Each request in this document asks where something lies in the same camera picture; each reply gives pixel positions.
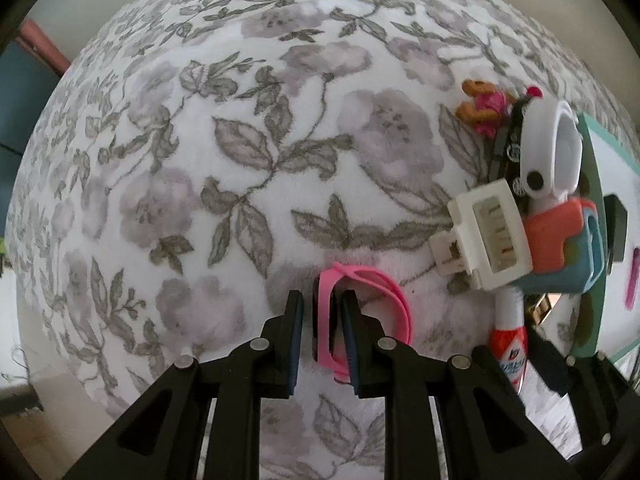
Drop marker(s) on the wooden block with label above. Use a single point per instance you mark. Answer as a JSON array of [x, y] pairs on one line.
[[539, 310]]

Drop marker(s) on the bear toy in pink dress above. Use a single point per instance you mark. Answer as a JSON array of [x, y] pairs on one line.
[[487, 102]]

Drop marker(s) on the red stain remover bottle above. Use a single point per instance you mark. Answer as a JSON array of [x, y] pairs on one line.
[[510, 355]]

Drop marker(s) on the white plastic toy block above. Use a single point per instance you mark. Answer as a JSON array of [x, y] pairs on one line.
[[465, 210]]

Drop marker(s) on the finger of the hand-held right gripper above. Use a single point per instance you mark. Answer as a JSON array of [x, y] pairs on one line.
[[550, 370]]

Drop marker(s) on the purple lighter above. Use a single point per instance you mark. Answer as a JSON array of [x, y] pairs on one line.
[[634, 280]]

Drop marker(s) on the pink wrist watch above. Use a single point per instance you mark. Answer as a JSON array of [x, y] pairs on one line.
[[327, 310]]

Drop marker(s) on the green framed board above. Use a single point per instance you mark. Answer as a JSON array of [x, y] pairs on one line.
[[592, 170]]

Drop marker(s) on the white round case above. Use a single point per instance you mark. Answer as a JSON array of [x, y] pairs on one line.
[[540, 135]]

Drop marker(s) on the blue cabinet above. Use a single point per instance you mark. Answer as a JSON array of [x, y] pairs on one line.
[[20, 95]]

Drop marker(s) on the orange and blue plastic toy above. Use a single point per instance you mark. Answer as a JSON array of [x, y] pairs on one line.
[[550, 235]]

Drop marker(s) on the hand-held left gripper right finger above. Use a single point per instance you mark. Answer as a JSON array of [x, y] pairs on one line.
[[350, 340]]

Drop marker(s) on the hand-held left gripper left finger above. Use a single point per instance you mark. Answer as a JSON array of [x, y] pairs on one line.
[[296, 340]]

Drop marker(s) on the red-brown wooden rail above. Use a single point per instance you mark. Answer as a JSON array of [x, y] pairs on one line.
[[42, 42]]

